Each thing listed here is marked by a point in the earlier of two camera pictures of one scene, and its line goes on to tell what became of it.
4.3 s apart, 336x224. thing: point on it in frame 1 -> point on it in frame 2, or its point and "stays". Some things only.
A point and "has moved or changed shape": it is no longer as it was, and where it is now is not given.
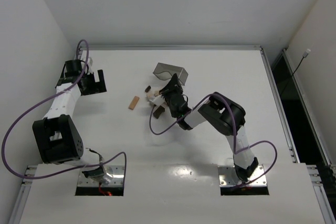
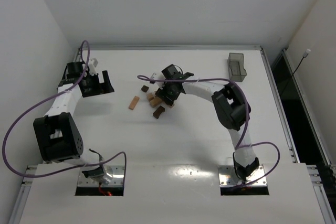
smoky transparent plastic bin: [166, 72] has moved or changed shape
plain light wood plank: [134, 103] stays
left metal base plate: [117, 172] stays
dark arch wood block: [158, 112] stays
